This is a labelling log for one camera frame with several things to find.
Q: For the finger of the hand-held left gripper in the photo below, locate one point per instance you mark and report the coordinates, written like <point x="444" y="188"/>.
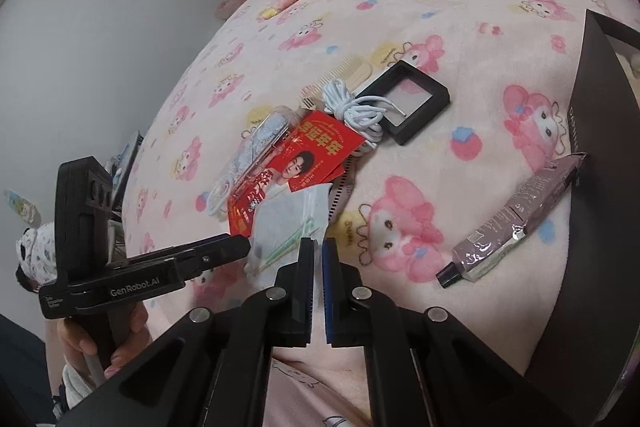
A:
<point x="220" y="252"/>

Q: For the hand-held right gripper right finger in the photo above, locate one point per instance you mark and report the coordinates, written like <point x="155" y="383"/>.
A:
<point x="330" y="267"/>

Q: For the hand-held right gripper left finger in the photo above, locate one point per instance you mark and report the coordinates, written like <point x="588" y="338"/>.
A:
<point x="306" y="267"/>

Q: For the clear zip bag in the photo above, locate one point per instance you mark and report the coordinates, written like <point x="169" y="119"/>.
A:
<point x="285" y="212"/>

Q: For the black box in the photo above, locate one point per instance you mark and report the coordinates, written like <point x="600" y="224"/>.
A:
<point x="590" y="157"/>

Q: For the person's left hand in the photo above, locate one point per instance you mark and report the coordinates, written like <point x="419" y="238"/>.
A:
<point x="127" y="349"/>

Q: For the green tipped cotton swab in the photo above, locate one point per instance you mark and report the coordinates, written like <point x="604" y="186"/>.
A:
<point x="275" y="254"/>
<point x="287" y="243"/>

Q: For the red printed envelope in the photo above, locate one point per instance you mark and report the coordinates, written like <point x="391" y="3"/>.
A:
<point x="245" y="212"/>

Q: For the white patterned plush toy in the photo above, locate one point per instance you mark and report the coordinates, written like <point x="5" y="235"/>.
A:
<point x="37" y="252"/>

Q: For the film strip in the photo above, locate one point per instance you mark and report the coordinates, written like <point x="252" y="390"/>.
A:
<point x="337" y="197"/>

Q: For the framed picture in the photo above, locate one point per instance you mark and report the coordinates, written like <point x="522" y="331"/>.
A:
<point x="125" y="167"/>

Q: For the red photo card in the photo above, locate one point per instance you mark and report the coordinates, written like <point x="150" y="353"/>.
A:
<point x="300" y="167"/>

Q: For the clear plastic pencil case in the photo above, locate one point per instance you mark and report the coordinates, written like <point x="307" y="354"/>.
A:
<point x="265" y="132"/>

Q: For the red envelope with gold print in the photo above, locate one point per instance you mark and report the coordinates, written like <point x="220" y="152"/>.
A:
<point x="325" y="132"/>

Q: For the dark cloth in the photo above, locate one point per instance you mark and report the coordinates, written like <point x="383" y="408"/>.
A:
<point x="22" y="372"/>

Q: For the pink cream tube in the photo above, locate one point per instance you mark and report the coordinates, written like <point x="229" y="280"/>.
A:
<point x="505" y="222"/>

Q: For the cream plastic comb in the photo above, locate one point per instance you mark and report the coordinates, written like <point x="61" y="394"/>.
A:
<point x="350" y="72"/>

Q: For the pink printed blanket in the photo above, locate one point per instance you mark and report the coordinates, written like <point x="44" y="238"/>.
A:
<point x="450" y="32"/>

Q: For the colourful wall decoration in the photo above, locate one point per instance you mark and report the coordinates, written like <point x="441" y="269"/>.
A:
<point x="20" y="204"/>

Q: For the black square display frame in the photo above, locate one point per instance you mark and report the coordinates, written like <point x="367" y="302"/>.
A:
<point x="372" y="99"/>

